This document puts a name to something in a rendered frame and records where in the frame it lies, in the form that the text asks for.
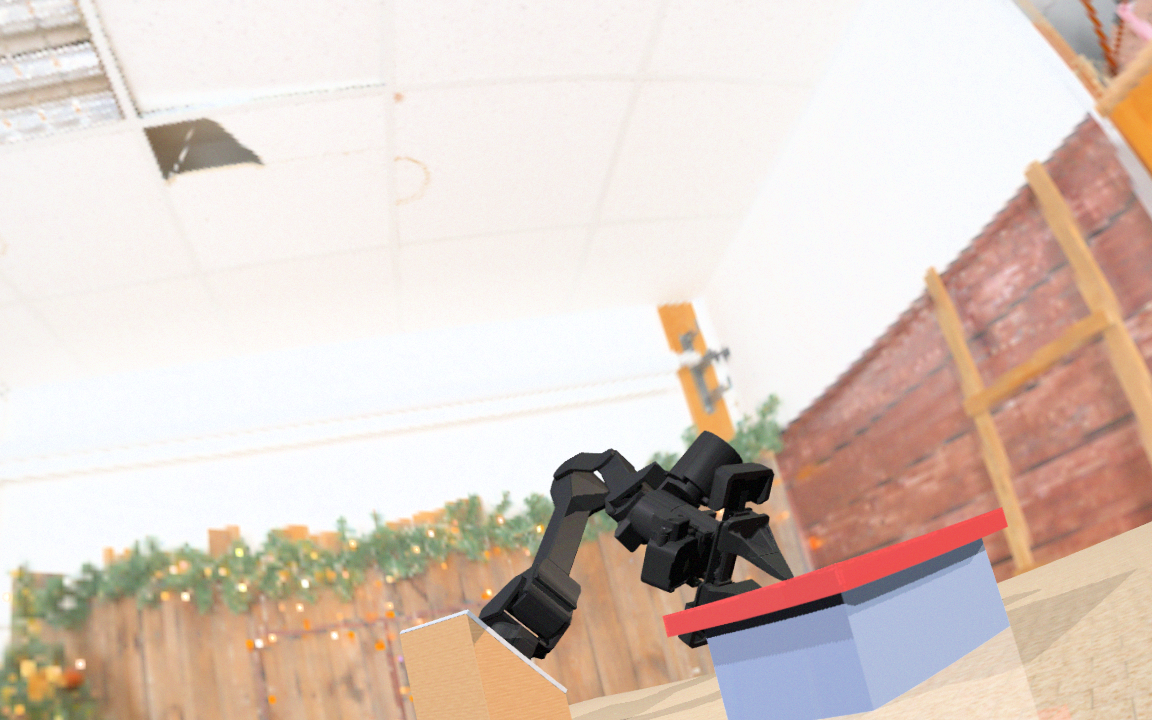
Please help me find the red lid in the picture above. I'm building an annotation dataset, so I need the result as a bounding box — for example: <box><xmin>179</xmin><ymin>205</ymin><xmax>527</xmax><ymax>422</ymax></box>
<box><xmin>662</xmin><ymin>507</ymin><xmax>1008</xmax><ymax>637</ymax></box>

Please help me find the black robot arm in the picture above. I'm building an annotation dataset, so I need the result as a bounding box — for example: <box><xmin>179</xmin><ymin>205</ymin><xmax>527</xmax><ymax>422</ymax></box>
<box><xmin>479</xmin><ymin>430</ymin><xmax>743</xmax><ymax>660</ymax></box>

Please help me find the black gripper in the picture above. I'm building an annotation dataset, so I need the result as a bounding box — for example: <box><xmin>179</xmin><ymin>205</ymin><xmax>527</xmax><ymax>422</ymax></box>
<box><xmin>673</xmin><ymin>463</ymin><xmax>794</xmax><ymax>611</ymax></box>

